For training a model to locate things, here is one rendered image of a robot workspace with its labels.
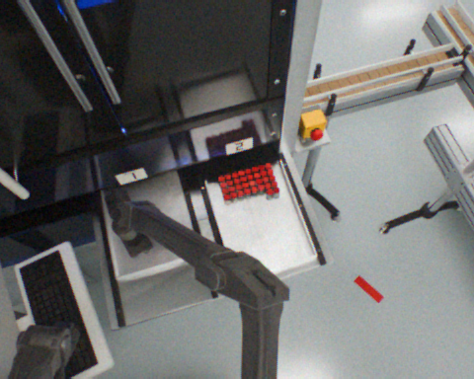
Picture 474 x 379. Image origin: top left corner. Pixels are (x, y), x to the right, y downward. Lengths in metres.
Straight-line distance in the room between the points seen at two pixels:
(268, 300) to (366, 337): 1.54
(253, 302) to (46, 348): 0.37
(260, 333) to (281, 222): 0.67
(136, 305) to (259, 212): 0.47
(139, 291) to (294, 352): 1.04
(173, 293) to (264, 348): 0.61
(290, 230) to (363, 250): 1.02
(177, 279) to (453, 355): 1.49
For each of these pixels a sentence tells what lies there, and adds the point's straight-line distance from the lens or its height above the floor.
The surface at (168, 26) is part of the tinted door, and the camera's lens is 0.87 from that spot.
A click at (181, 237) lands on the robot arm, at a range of 0.84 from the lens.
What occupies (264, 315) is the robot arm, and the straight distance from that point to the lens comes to 0.69.
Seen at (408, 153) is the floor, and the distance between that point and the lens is 2.60.
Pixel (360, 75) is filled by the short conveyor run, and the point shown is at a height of 0.93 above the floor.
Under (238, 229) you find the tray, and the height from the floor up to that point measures 0.88.
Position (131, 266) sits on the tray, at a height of 0.88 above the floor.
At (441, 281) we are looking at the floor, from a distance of 2.38.
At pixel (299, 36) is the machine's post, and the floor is 1.42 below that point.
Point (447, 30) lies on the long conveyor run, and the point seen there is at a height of 0.93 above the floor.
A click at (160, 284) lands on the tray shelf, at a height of 0.88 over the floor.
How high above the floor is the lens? 2.12
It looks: 66 degrees down
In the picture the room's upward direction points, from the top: 5 degrees counter-clockwise
